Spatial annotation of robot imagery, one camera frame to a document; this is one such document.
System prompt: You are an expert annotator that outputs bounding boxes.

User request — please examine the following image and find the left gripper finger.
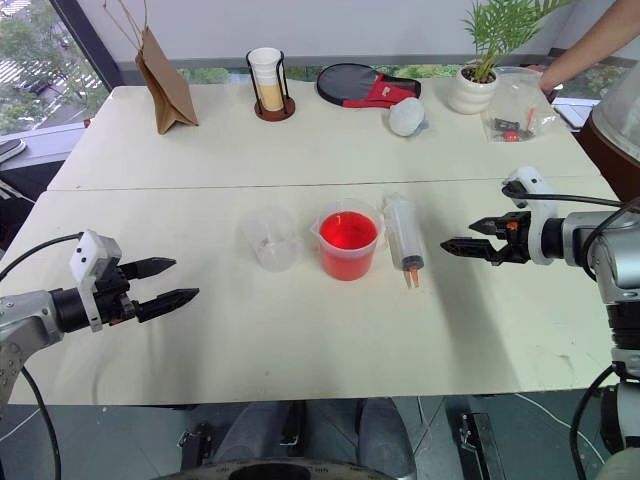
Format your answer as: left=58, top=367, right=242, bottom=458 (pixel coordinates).
left=133, top=287, right=201, bottom=324
left=121, top=256, right=178, bottom=282

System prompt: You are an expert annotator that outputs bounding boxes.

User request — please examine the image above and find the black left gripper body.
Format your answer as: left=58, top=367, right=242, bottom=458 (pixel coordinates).
left=93, top=261, right=140, bottom=327

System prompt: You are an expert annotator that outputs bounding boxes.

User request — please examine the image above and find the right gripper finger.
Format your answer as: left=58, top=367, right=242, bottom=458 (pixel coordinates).
left=439, top=237, right=502, bottom=262
left=468, top=215, right=506, bottom=237

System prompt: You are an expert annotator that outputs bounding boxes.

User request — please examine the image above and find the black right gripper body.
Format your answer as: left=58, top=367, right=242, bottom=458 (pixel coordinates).
left=491, top=211, right=534, bottom=267

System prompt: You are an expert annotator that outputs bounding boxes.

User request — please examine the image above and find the clear plastic syringe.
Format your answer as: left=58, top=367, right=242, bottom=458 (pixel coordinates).
left=381, top=193, right=427, bottom=291

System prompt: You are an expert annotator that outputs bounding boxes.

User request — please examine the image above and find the small clear plastic cup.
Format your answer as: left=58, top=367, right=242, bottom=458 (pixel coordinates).
left=238, top=206, right=303, bottom=273

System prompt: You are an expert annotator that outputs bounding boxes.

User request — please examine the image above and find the beaker with red liquid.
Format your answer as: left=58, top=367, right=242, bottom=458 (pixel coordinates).
left=310, top=199, right=387, bottom=282

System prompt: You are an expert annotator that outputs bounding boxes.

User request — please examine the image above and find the person's hand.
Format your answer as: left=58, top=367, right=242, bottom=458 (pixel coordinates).
left=524, top=63, right=557, bottom=96

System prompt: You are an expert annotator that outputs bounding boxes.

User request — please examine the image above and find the clear plastic zip bag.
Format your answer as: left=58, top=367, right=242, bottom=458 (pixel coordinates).
left=481, top=65, right=560, bottom=145

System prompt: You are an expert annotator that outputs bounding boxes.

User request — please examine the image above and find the white ribbed plant pot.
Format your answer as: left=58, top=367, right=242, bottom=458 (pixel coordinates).
left=446, top=64, right=499, bottom=116

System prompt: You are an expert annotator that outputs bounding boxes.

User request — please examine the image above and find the white notebook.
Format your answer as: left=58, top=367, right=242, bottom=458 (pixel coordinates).
left=551, top=96, right=602, bottom=132

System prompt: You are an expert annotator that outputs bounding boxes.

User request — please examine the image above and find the clear dome with brown base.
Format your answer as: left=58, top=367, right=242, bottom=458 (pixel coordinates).
left=588, top=63, right=640, bottom=203

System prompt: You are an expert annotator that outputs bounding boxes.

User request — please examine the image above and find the black flat device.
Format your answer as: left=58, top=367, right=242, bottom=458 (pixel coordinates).
left=0, top=139, right=27, bottom=165

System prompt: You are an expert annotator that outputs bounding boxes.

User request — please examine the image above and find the brown paper bag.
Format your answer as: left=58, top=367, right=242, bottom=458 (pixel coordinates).
left=102, top=0, right=201, bottom=136

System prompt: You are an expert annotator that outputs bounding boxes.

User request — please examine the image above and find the black red paddle case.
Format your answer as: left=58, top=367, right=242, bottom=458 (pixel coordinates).
left=315, top=62, right=423, bottom=109

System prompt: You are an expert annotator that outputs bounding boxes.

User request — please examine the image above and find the green palm plant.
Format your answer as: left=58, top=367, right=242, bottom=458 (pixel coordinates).
left=458, top=0, right=577, bottom=84

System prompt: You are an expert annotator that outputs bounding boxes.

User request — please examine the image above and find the black round base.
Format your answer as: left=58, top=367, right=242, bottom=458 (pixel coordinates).
left=163, top=453, right=417, bottom=480

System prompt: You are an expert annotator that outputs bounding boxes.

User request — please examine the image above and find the stack of paper cups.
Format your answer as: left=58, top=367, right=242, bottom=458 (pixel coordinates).
left=248, top=47, right=284, bottom=114

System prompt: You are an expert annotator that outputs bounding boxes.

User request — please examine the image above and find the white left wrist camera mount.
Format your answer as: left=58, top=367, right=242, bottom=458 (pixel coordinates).
left=69, top=229, right=124, bottom=334

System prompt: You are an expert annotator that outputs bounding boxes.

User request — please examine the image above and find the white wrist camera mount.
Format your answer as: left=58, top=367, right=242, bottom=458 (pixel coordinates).
left=69, top=229, right=124, bottom=334
left=501, top=166, right=557, bottom=265

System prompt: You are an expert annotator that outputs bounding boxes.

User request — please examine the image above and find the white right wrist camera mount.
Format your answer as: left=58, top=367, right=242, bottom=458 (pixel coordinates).
left=501, top=166, right=557, bottom=265

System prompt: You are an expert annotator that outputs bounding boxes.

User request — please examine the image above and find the black metal bracket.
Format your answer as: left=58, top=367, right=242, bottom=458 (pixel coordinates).
left=178, top=422, right=217, bottom=464
left=455, top=411, right=507, bottom=480

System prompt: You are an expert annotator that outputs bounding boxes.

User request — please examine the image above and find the black window frame bar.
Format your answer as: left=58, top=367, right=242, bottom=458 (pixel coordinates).
left=48, top=0, right=122, bottom=95

